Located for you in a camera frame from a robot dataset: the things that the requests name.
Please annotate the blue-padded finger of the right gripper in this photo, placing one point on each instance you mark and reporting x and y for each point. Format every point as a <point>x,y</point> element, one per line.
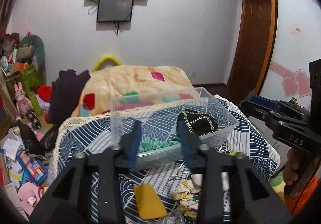
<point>265,102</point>

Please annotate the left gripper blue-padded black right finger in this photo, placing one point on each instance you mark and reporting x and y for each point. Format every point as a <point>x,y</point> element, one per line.
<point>252,199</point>

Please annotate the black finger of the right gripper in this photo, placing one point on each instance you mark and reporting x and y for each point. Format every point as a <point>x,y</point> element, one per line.
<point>250,109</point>

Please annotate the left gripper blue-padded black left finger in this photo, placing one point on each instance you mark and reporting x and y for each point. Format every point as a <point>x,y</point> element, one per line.
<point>68,198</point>

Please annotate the yellow sponge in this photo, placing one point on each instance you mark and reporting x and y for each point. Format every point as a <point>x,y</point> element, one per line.
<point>148,202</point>

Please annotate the person's right hand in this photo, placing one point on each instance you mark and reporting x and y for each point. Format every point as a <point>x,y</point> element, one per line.
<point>293,161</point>

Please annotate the yellow white patterned socks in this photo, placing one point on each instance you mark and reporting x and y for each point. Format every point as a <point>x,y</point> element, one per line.
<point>187,195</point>

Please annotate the colourful blue-framed box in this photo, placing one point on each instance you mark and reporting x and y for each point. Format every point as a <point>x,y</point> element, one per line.
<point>34,169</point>

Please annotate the pink plush toy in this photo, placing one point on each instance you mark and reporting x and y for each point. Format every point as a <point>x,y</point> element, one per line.
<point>30,195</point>

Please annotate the blue white patterned tablecloth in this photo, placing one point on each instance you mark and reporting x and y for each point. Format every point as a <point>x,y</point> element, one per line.
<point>162,168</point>

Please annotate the clear bag with grey cloth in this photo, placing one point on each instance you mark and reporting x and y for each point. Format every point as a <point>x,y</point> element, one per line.
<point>174,217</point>

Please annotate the black plastic bag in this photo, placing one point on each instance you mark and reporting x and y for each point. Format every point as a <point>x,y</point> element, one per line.
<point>32,145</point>

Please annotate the white wardrobe sliding door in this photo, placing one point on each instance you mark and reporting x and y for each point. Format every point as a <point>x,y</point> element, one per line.
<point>296,44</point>

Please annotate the brown wooden door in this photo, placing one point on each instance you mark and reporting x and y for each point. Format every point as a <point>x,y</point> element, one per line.
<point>251,49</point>

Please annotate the green knitted cloth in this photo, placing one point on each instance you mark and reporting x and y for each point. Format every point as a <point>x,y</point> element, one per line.
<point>150,144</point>

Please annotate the green bottle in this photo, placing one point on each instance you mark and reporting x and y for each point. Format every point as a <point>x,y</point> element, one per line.
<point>35,104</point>

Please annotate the clear plastic storage box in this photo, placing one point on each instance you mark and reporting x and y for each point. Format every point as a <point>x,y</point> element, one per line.
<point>158,113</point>

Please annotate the dark purple garment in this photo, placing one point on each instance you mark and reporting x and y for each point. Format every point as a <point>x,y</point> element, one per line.
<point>66,91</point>

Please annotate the beige blanket with colourful patches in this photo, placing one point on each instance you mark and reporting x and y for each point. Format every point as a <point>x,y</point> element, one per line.
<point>132,84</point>

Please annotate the pink rabbit toy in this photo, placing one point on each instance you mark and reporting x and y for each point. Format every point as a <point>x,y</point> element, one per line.
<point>23,104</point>

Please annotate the red cloth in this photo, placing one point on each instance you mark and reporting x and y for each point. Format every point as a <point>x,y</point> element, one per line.
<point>44,92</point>

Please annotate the yellow curved plush hoop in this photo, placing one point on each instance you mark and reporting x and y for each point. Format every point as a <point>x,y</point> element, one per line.
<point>106,59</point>

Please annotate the green cardboard box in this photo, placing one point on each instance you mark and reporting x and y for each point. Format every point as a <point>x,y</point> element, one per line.
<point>29,78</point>

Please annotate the grey-green plush pillow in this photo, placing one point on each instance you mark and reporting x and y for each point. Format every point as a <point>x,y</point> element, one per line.
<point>31,49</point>

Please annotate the black pouch with chain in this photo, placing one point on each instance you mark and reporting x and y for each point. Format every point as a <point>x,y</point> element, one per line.
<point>197,123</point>

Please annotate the black camera lens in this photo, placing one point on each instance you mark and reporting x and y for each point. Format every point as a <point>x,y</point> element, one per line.
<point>35,122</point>

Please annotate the small black wall monitor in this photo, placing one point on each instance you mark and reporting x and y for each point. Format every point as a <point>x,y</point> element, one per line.
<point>114,10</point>

